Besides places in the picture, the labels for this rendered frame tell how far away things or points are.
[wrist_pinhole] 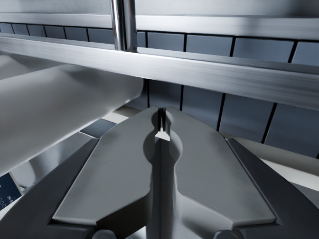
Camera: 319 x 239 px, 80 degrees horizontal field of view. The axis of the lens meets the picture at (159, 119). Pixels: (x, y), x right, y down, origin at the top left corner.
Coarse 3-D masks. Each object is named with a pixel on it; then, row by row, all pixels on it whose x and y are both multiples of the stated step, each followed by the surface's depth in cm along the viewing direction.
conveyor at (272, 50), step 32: (0, 32) 30; (32, 32) 26; (64, 32) 23; (96, 32) 20; (160, 96) 20; (192, 96) 18; (224, 96) 17; (224, 128) 18; (256, 128) 16; (288, 128) 15
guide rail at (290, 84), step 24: (0, 48) 15; (24, 48) 14; (48, 48) 12; (72, 48) 11; (96, 48) 10; (144, 48) 10; (120, 72) 10; (144, 72) 9; (168, 72) 9; (192, 72) 8; (216, 72) 8; (240, 72) 7; (264, 72) 7; (288, 72) 6; (312, 72) 6; (264, 96) 7; (288, 96) 7; (312, 96) 6
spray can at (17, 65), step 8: (0, 56) 16; (8, 56) 16; (16, 56) 16; (24, 56) 16; (0, 64) 15; (8, 64) 15; (16, 64) 15; (24, 64) 16; (32, 64) 16; (40, 64) 17; (48, 64) 17; (56, 64) 18; (0, 72) 14; (8, 72) 15; (16, 72) 15; (24, 72) 16
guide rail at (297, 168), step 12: (120, 108) 20; (132, 108) 20; (120, 120) 19; (252, 144) 15; (264, 144) 15; (264, 156) 13; (276, 156) 13; (288, 156) 13; (300, 156) 13; (276, 168) 13; (288, 168) 13; (300, 168) 12; (312, 168) 12; (288, 180) 13; (300, 180) 12; (312, 180) 12
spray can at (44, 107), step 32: (64, 64) 14; (0, 96) 10; (32, 96) 11; (64, 96) 12; (96, 96) 14; (128, 96) 18; (0, 128) 10; (32, 128) 11; (64, 128) 13; (0, 160) 10
